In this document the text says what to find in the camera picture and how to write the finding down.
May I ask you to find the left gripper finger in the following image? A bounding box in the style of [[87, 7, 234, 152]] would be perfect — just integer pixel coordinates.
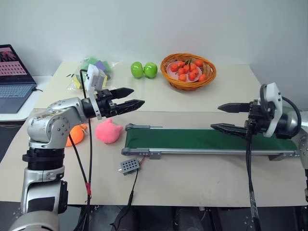
[[111, 88, 135, 100], [116, 99, 145, 116]]

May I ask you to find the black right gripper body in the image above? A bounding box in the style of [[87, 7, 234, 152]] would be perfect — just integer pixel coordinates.
[[244, 99, 274, 136]]

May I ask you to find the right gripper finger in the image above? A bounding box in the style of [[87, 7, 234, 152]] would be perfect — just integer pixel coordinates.
[[217, 103, 252, 114], [210, 123, 250, 138]]

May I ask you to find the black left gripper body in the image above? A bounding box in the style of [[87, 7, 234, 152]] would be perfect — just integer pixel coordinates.
[[96, 89, 119, 118]]

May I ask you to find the green conveyor belt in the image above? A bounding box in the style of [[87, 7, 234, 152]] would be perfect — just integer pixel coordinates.
[[121, 123, 300, 162]]

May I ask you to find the green toy apple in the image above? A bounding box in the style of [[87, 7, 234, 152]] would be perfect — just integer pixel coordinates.
[[143, 62, 158, 79], [130, 62, 145, 79]]

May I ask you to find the pink plush toy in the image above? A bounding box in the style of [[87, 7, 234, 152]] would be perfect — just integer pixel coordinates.
[[95, 117, 124, 144]]

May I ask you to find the clear plastic bag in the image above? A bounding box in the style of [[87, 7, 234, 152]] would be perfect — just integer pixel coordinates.
[[65, 55, 124, 92]]

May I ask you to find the yellow foam block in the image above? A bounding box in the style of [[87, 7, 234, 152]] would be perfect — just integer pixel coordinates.
[[73, 74, 84, 89]]

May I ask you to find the orange wicker basket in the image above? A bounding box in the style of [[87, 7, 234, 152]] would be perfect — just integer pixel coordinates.
[[160, 53, 217, 92]]

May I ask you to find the orange plush toy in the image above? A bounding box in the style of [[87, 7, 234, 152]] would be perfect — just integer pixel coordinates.
[[65, 124, 88, 148]]

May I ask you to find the green foam block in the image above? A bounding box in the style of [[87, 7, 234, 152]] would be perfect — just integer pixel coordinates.
[[80, 56, 97, 71]]

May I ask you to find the grey perforated controller box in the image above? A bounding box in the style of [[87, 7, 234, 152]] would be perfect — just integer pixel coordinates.
[[117, 157, 141, 177]]

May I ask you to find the dark grey laptop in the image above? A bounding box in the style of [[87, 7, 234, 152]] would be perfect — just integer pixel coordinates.
[[0, 44, 38, 115]]

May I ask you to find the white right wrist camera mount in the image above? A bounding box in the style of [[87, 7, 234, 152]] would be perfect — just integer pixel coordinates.
[[260, 82, 282, 138]]

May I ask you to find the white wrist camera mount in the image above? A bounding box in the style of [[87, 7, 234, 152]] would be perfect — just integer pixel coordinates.
[[260, 82, 282, 138], [85, 64, 108, 121]]

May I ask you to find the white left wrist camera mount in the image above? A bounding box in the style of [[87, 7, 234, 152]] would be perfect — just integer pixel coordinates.
[[85, 64, 108, 121]]

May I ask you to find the thick black looped arm cable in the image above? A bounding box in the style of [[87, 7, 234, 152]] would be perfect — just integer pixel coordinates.
[[280, 96, 302, 139]]

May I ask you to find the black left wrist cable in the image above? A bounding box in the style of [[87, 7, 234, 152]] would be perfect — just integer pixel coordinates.
[[79, 69, 94, 231]]

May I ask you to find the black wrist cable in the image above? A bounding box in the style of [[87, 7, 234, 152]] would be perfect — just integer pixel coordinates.
[[244, 84, 268, 231], [79, 69, 94, 231]]

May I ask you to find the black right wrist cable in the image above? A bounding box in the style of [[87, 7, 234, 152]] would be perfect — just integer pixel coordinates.
[[244, 84, 268, 231]]

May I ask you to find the black cable with red tape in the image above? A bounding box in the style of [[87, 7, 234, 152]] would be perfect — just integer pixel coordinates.
[[67, 134, 92, 202]]

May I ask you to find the black controller power cable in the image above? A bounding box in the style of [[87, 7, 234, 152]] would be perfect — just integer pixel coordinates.
[[111, 168, 140, 228]]

